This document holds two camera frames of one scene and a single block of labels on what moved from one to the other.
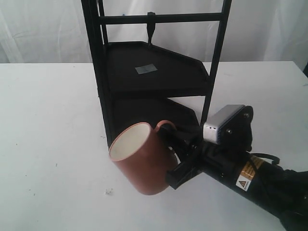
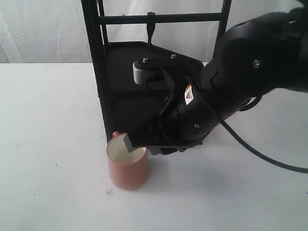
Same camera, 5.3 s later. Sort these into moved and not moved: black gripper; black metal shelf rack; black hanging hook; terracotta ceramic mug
Moved: terracotta ceramic mug; black gripper
Not moved: black hanging hook; black metal shelf rack
